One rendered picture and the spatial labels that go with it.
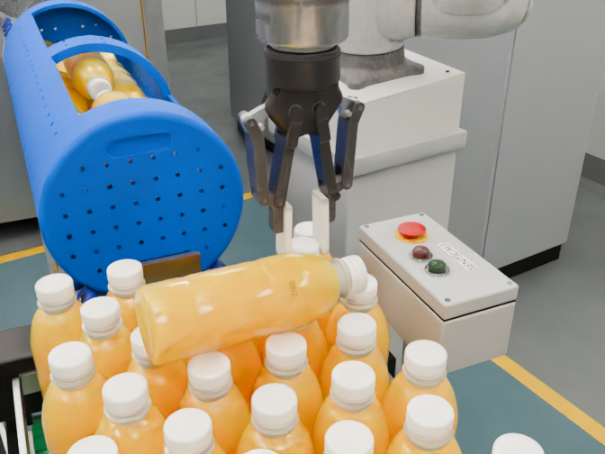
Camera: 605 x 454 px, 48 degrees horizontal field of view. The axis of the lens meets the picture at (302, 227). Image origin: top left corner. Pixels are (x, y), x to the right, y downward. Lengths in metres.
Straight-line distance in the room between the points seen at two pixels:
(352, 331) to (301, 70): 0.25
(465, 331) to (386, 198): 0.71
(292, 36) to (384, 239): 0.33
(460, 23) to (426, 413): 0.95
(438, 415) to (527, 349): 1.98
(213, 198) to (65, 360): 0.41
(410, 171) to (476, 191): 1.17
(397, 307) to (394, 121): 0.63
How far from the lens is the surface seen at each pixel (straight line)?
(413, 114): 1.45
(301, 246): 0.77
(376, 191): 1.45
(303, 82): 0.66
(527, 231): 2.88
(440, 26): 1.41
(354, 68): 1.45
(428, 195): 1.55
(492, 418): 2.27
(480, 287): 0.80
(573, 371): 2.53
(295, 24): 0.64
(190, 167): 0.97
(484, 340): 0.83
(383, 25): 1.41
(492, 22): 1.41
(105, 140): 0.93
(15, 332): 0.94
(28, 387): 0.92
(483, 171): 2.60
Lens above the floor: 1.53
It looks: 28 degrees down
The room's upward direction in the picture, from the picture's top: straight up
